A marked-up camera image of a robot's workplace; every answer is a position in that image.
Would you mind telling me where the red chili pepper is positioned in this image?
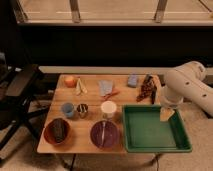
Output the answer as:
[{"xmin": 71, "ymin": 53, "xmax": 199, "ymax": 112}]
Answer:
[{"xmin": 103, "ymin": 91, "xmax": 120, "ymax": 100}]

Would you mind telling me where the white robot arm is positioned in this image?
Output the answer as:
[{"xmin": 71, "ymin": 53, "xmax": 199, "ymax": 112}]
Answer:
[{"xmin": 159, "ymin": 61, "xmax": 213, "ymax": 121}]

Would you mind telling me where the white paper cup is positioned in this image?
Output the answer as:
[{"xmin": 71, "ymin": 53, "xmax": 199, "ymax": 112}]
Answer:
[{"xmin": 101, "ymin": 101, "xmax": 117, "ymax": 119}]

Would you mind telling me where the small metal cup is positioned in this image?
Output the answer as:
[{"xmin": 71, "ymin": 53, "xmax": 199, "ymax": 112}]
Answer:
[{"xmin": 77, "ymin": 104, "xmax": 88, "ymax": 118}]

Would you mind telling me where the blue plastic cup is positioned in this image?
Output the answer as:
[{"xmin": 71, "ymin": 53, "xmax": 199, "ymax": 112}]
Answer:
[{"xmin": 61, "ymin": 103, "xmax": 74, "ymax": 118}]

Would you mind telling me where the green plastic tray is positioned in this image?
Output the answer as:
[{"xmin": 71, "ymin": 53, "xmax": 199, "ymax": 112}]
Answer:
[{"xmin": 122, "ymin": 105, "xmax": 192, "ymax": 153}]

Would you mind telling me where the purple bowl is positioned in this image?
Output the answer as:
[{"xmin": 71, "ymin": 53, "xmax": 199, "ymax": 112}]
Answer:
[{"xmin": 90, "ymin": 120, "xmax": 120, "ymax": 149}]

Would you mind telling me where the pale banana peel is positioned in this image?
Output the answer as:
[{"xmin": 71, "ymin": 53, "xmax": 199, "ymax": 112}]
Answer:
[{"xmin": 76, "ymin": 78, "xmax": 87, "ymax": 95}]

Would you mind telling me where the orange fruit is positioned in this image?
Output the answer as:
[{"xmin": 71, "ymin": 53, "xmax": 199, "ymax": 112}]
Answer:
[{"xmin": 64, "ymin": 76, "xmax": 77, "ymax": 88}]

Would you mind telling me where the dark object in bowl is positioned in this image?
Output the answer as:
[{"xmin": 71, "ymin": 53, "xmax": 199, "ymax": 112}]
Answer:
[{"xmin": 52, "ymin": 118, "xmax": 65, "ymax": 143}]

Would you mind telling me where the orange bowl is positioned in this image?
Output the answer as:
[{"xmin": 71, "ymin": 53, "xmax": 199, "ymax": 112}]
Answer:
[{"xmin": 44, "ymin": 118, "xmax": 70, "ymax": 146}]

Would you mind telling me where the black office chair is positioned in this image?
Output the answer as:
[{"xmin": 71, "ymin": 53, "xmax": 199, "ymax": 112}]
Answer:
[{"xmin": 0, "ymin": 52, "xmax": 49, "ymax": 151}]

